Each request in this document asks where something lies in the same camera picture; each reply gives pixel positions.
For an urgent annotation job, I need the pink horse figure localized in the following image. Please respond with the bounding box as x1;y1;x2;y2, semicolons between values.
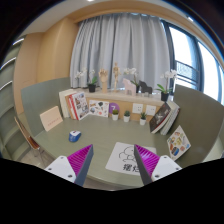
123;78;136;96

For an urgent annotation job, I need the white book stack left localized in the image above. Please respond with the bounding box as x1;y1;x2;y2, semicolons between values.
59;89;77;118

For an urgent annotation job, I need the white printed mouse pad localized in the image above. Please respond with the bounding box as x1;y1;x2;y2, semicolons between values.
105;141;158;177

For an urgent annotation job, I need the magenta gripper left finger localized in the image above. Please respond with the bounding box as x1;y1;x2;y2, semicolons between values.
46;145;93;186

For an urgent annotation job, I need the wooden shelf ledge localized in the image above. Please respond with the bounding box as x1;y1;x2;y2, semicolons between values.
77;88;163;121

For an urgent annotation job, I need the purple round card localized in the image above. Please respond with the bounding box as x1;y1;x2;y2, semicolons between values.
109;103;120;114

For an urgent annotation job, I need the grey curtain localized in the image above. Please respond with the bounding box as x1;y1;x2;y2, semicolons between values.
70;13;170;88

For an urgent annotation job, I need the white leaning book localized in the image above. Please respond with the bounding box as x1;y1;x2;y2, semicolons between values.
160;101;180;135

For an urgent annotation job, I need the black horse figure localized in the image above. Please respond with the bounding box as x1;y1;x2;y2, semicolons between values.
139;80;152;94

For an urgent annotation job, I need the wooden chair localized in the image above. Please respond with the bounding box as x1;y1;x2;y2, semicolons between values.
14;117;42;157

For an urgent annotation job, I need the colourful sticker book right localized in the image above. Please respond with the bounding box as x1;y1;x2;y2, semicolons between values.
167;126;191;161

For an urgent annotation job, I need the white orchid middle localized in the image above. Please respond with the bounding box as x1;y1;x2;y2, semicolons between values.
124;68;140;93

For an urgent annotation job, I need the blue white computer mouse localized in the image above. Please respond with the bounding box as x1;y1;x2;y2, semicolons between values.
69;131;81;142

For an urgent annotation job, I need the white wall socket left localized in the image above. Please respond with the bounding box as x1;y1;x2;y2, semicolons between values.
132;103;143;114

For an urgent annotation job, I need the small potted plant right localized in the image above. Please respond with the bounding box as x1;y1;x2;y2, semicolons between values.
140;112;147;125

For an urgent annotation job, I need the small potted plant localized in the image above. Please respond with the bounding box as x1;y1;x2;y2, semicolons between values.
112;109;119;121
140;112;147;125
123;110;130;122

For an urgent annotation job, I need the dark cover leaning book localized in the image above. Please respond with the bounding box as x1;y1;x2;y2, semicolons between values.
149;103;171;134

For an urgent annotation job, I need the white wall socket right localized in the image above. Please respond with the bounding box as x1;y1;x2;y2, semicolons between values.
146;105;156;116

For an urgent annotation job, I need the white sticker card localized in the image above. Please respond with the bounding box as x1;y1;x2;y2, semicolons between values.
89;100;109;117

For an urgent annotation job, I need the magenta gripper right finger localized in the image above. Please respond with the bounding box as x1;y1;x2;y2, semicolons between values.
134;145;181;185

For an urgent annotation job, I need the white orchid black pot left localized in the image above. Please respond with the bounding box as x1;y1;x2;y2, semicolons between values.
75;68;98;93

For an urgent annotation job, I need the white wall socket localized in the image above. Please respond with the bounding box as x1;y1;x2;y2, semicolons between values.
146;105;156;116
132;103;143;114

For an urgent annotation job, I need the small potted plant middle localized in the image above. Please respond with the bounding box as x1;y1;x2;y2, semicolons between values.
123;110;130;122

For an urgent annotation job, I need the wooden mannequin figure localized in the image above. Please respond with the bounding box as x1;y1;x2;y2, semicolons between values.
113;62;121;92

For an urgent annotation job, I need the white orchid black pot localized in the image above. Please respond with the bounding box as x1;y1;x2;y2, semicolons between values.
75;68;98;93
157;69;177;102

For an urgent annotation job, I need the small potted plant left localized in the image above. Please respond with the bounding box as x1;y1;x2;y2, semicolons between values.
112;109;119;121

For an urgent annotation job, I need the white orchid black pot right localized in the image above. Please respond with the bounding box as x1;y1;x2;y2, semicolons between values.
157;69;177;102

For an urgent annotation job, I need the wooden hand model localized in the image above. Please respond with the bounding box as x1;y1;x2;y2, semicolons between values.
99;69;108;93

